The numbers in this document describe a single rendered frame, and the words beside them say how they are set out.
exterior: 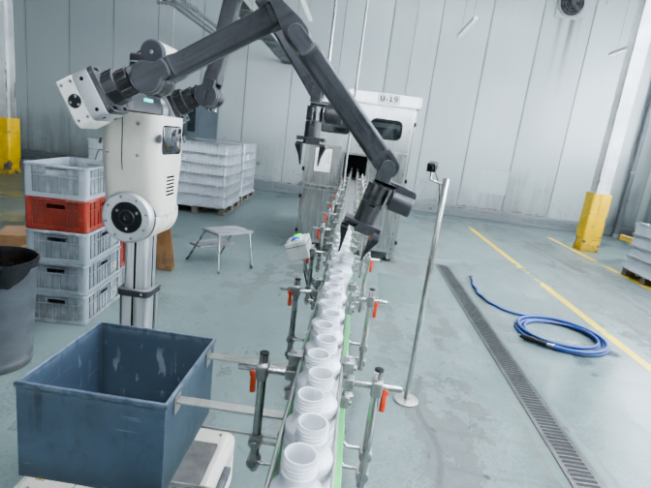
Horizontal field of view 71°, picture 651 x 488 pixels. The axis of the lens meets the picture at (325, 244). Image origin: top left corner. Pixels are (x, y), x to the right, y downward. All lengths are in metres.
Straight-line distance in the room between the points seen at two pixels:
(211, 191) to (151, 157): 6.42
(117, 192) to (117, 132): 0.18
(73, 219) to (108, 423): 2.52
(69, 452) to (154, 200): 0.71
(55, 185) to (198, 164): 4.60
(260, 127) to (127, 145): 10.26
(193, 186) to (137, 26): 5.86
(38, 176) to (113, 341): 2.28
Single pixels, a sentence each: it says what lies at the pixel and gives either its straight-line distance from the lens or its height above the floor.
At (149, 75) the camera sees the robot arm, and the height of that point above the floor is 1.59.
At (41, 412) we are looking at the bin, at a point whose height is 0.89.
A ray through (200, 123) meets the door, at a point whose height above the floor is 1.44.
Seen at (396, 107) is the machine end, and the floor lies 1.95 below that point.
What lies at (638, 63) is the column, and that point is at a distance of 10.09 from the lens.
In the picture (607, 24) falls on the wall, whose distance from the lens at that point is 12.89.
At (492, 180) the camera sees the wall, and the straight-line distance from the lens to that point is 11.88.
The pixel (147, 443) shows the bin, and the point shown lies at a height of 0.85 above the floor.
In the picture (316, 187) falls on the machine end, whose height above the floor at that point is 0.85.
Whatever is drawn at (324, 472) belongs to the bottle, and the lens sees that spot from 0.59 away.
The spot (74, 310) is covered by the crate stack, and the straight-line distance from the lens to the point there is 3.66.
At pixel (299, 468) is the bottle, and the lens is 0.52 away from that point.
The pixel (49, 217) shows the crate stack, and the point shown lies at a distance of 3.54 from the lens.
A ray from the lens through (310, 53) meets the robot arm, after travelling 1.18.
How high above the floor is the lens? 1.49
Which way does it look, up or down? 13 degrees down
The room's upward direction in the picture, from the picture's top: 7 degrees clockwise
